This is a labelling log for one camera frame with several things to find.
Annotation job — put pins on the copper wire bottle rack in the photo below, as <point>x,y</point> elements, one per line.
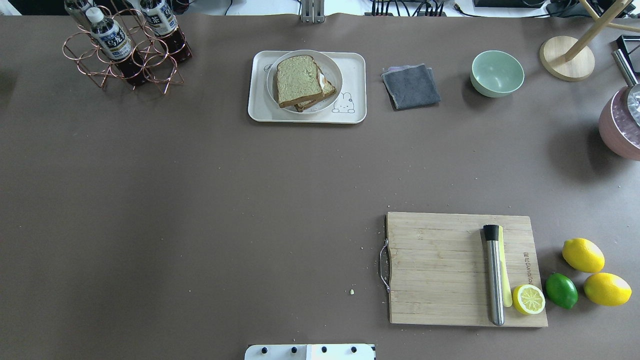
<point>136,41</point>

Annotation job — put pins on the pink bowl with ice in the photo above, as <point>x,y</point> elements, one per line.
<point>618,129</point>

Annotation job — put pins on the halved lemon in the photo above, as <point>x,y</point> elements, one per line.
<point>528,299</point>

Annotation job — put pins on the aluminium frame post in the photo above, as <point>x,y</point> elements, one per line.
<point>312,11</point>

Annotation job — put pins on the grey folded cloth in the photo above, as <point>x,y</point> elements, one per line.
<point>411,86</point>

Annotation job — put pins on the yellow lemon near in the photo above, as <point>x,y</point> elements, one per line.
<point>583,255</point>

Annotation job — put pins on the tea bottle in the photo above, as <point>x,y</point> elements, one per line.
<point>164,24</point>
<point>117,46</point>
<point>77,9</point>

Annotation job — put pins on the bread slice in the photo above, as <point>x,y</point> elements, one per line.
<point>297,80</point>

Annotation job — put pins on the green ceramic bowl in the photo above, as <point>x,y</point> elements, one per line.
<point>496,74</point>

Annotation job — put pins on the yellow lemon far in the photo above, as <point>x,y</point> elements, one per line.
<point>607,289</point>

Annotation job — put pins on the fried egg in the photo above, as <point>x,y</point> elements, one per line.
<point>324,84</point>

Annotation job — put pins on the cream rectangular tray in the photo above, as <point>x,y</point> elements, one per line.
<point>350,107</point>

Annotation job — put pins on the yellow lemon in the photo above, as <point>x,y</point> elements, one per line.
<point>607,289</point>
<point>583,255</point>

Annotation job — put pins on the yellow plastic knife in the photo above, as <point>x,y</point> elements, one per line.
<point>507,297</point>

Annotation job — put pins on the metal ice scoop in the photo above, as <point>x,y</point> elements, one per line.
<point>632,97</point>

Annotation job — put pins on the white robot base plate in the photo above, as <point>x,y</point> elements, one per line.
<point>327,351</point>

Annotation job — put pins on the toast slice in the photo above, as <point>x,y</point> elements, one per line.
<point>300,107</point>

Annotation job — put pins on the green lime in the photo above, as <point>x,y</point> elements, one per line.
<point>561,290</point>

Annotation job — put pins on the bamboo cutting board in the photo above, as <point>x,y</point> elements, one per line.
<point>437,264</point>

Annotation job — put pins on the wooden mug tree stand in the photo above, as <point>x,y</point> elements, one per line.
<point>570,59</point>

